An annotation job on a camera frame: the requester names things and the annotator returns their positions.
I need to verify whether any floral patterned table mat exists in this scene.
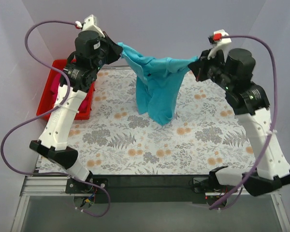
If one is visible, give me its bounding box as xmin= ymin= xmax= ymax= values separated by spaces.
xmin=68 ymin=69 xmax=255 ymax=174

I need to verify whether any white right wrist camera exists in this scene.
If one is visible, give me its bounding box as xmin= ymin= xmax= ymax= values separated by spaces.
xmin=207 ymin=29 xmax=232 ymax=60

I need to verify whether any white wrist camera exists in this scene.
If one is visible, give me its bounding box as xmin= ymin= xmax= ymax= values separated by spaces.
xmin=75 ymin=14 xmax=105 ymax=38
xmin=207 ymin=29 xmax=232 ymax=60

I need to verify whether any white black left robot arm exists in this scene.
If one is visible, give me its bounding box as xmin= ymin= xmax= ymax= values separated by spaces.
xmin=29 ymin=30 xmax=123 ymax=193

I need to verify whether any red plastic bin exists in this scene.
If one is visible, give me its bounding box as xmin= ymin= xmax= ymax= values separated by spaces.
xmin=36 ymin=59 xmax=96 ymax=122

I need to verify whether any aluminium frame rail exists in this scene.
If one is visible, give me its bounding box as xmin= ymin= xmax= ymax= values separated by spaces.
xmin=11 ymin=154 xmax=71 ymax=232

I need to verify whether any turquoise t shirt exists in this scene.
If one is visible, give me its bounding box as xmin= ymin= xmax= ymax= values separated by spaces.
xmin=118 ymin=42 xmax=198 ymax=126

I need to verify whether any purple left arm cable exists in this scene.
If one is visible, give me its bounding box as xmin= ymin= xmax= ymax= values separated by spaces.
xmin=0 ymin=20 xmax=111 ymax=218

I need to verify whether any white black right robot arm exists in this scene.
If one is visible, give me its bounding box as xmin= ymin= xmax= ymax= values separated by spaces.
xmin=188 ymin=48 xmax=290 ymax=196

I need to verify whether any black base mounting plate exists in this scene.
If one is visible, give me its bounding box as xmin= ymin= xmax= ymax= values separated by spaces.
xmin=65 ymin=174 xmax=242 ymax=204

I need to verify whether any magenta t shirt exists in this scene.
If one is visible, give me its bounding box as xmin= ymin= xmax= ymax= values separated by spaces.
xmin=50 ymin=73 xmax=92 ymax=113

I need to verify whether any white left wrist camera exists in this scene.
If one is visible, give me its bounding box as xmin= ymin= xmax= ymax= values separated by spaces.
xmin=75 ymin=14 xmax=105 ymax=38

